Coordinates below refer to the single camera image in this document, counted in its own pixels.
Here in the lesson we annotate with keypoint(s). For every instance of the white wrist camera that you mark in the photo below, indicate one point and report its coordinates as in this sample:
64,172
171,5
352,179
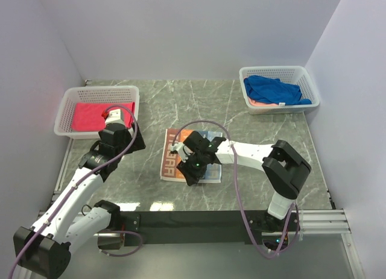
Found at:
179,148
113,117

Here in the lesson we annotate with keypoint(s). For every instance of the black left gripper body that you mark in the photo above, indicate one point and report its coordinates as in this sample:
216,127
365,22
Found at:
137,144

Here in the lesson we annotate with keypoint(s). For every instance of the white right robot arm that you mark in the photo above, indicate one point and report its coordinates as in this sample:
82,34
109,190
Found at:
285,168

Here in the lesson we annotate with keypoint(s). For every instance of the pink red towel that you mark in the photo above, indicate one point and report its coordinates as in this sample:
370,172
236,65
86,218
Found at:
88,116

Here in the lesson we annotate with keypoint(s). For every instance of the aluminium rail frame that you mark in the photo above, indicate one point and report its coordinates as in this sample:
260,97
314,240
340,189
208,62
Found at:
317,222

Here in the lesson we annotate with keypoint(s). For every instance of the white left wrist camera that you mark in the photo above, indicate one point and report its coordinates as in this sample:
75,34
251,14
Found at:
113,117

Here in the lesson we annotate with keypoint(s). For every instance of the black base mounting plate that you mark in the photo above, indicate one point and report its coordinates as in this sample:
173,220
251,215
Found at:
164,227

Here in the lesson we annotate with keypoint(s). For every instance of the empty white plastic basket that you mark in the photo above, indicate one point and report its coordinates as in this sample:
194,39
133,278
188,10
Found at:
92,94

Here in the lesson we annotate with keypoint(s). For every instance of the white basket with towels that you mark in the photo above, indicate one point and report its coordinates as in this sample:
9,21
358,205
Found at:
288,74

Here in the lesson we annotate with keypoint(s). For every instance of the blue towel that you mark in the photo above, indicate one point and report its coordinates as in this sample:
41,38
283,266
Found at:
269,90

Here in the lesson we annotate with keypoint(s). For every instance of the beige patterned towel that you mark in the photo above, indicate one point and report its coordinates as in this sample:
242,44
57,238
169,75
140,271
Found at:
168,167

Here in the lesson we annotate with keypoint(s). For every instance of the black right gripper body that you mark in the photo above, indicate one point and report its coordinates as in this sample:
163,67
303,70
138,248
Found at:
195,165

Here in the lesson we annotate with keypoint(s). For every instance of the peach orange towel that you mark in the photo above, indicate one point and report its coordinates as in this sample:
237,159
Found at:
261,104

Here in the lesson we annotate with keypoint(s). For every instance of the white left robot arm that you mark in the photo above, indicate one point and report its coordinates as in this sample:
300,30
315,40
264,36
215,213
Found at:
48,245

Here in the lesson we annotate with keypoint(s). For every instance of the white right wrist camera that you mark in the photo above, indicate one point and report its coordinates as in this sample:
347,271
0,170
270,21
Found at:
179,148

